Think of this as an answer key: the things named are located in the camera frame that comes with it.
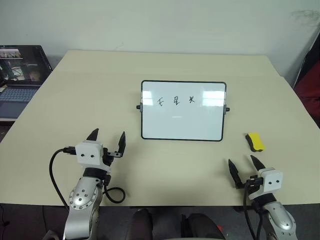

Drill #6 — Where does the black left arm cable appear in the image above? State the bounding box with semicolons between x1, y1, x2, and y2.
48;147;77;209
101;174;126;204

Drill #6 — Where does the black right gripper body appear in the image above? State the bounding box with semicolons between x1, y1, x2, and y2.
240;175;264;194

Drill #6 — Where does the small black-framed whiteboard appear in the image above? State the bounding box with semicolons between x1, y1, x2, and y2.
136;79;231;141

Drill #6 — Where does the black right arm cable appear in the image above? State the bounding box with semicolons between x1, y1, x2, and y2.
242;178;266;240

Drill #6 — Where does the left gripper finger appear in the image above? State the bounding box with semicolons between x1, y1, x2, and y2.
85;128;100;144
116;131;127;159

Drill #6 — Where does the dark red fabric object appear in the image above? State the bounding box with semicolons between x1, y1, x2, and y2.
294;66;320;121

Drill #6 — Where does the open laptop computer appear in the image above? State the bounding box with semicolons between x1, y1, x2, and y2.
0;44;54;122

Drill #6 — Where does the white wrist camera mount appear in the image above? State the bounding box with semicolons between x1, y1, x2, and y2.
249;167;284;200
75;140;112;174

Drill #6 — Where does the dark rounded shape orange spot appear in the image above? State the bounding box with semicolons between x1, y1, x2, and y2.
180;212;226;240

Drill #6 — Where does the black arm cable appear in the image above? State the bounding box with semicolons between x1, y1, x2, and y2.
48;147;77;209
242;178;266;240
101;174;126;204

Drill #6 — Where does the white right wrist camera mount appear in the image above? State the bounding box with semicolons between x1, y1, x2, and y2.
249;167;284;200

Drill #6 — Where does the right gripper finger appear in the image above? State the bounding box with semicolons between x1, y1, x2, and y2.
250;154;267;174
227;159;244;189

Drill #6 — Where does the dark leaning panel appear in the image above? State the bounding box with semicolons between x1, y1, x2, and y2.
291;31;320;89

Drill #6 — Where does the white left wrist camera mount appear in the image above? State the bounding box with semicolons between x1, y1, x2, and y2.
75;140;112;174

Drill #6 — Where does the yellow and black eraser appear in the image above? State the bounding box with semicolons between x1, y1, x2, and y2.
244;132;267;153

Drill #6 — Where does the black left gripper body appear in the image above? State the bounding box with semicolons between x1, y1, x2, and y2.
100;147;120;168

